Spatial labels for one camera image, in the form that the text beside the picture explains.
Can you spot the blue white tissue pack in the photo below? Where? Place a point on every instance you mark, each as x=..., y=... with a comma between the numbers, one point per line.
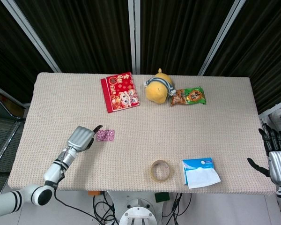
x=199, y=174

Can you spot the silver robot torso base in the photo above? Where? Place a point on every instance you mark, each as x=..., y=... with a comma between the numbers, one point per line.
x=138, y=213

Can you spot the white machine part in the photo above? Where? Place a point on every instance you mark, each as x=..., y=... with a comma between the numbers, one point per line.
x=277, y=119

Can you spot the green snack bag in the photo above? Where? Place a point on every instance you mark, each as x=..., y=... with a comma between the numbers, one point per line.
x=188, y=96

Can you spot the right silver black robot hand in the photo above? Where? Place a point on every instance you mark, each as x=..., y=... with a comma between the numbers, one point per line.
x=279, y=165

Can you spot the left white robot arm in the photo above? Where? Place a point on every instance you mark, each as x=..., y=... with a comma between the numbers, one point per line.
x=55, y=170

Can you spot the black mesh metal chair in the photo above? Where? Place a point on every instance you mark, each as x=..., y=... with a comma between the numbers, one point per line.
x=2, y=140

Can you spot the beige waffle tablecloth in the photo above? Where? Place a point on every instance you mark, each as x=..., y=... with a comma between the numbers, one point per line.
x=140, y=131

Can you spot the black pleated curtain panel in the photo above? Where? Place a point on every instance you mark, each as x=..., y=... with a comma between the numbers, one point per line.
x=264, y=54
x=7, y=58
x=175, y=35
x=84, y=35

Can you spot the orange block under table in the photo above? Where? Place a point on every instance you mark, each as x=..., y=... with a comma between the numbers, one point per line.
x=94, y=193

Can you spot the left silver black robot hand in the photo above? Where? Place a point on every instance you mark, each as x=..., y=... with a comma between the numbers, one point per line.
x=80, y=139

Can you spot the grey aluminium partition post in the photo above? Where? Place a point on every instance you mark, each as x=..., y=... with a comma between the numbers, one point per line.
x=34, y=35
x=134, y=35
x=221, y=35
x=9, y=95
x=275, y=107

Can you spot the red 2026 spiral calendar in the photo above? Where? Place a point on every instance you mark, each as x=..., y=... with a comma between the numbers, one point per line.
x=120, y=92

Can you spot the yellow plush toy striped scarf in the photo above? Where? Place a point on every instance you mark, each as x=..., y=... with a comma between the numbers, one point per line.
x=157, y=90

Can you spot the yellowish packing tape roll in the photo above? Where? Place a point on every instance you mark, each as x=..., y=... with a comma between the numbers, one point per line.
x=153, y=174

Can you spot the green block under table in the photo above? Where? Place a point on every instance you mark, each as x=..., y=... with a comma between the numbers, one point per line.
x=162, y=197

